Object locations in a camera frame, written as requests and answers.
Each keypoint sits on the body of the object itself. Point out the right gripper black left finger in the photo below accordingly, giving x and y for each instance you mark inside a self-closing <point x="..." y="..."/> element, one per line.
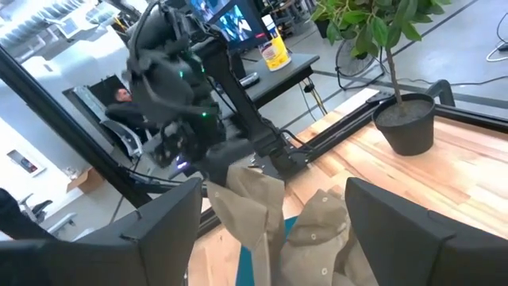
<point x="170" y="230"/>

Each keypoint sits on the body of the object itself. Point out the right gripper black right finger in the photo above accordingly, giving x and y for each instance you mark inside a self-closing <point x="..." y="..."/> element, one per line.
<point x="389" y="238"/>

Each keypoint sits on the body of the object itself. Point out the khaki baseball cap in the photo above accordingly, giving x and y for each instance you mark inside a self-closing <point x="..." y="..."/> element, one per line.
<point x="246" y="206"/>
<point x="317" y="238"/>

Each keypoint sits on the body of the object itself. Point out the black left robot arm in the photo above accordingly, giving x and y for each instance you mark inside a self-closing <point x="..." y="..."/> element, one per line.
<point x="238" y="99"/>

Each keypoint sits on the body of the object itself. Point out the small grey handheld device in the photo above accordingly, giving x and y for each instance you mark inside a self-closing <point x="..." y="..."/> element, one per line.
<point x="250" y="79"/>

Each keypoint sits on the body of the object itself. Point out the black side desk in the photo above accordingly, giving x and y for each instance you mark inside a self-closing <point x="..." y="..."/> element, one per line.
<point x="278" y="79"/>

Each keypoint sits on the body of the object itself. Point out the brown cardboard box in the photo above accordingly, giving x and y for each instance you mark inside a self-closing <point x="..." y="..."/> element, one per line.
<point x="85" y="180"/>

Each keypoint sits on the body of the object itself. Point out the grey office chair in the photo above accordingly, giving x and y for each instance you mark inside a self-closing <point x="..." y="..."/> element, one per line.
<point x="123" y="139"/>

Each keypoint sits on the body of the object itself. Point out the green plant in black pot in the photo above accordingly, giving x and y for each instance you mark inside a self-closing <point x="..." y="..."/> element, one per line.
<point x="405" y="131"/>

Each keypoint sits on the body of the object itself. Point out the person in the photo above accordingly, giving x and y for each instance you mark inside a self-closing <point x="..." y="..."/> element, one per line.
<point x="127" y="113"/>

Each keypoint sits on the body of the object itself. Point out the yellow round container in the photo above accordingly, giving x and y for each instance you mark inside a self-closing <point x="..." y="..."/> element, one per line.
<point x="274" y="51"/>

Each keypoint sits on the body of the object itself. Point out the computer monitor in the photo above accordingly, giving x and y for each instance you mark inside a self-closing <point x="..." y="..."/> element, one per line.
<point x="238" y="24"/>

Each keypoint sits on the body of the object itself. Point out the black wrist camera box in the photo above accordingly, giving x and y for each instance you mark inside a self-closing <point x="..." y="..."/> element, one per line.
<point x="174" y="145"/>

